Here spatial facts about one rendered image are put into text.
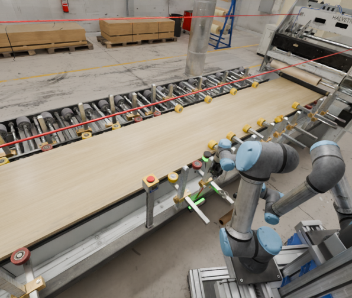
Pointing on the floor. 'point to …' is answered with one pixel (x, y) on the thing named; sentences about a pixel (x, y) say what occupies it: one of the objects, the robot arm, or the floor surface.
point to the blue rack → (224, 28)
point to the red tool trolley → (187, 20)
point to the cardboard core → (226, 217)
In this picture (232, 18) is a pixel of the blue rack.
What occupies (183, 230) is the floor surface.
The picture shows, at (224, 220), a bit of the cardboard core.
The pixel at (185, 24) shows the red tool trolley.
